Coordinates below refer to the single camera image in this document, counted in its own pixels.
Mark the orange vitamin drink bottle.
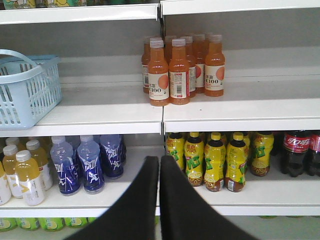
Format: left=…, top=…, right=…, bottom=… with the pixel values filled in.
left=26, top=139, right=53, bottom=191
left=15, top=150, right=45, bottom=206
left=2, top=145, right=23, bottom=199

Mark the light blue plastic basket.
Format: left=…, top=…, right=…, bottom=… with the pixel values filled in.
left=0, top=49, right=63, bottom=131

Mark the dark cola bottle red label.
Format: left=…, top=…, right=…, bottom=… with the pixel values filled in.
left=280, top=130, right=311, bottom=177

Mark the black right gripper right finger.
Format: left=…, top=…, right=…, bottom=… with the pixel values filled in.
left=159, top=155, right=256, bottom=240

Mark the orange C100 bottle right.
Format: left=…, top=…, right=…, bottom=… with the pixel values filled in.
left=204, top=34, right=225, bottom=97

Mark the green soda bottle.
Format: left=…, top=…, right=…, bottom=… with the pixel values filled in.
left=15, top=217, right=40, bottom=231
left=0, top=217, right=17, bottom=232
left=38, top=217, right=65, bottom=232
left=64, top=217, right=88, bottom=229

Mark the orange C100 juice bottle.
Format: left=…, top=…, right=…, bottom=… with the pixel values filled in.
left=148, top=38, right=170, bottom=107

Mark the blue sports drink bottle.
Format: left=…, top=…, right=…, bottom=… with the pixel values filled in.
left=50, top=135, right=81, bottom=196
left=100, top=134, right=124, bottom=179
left=77, top=135, right=105, bottom=195

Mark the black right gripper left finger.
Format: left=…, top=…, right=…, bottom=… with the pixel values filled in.
left=66, top=156, right=159, bottom=240

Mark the white metal shelf unit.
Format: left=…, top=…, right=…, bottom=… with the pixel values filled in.
left=0, top=0, right=320, bottom=240

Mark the yellow lemon tea bottle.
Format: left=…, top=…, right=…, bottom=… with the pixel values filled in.
left=166, top=132, right=185, bottom=170
left=204, top=132, right=226, bottom=192
left=184, top=132, right=205, bottom=187
left=225, top=131, right=247, bottom=193

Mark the orange juice bottle barcode label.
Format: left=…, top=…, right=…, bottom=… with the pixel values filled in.
left=169, top=38, right=190, bottom=105

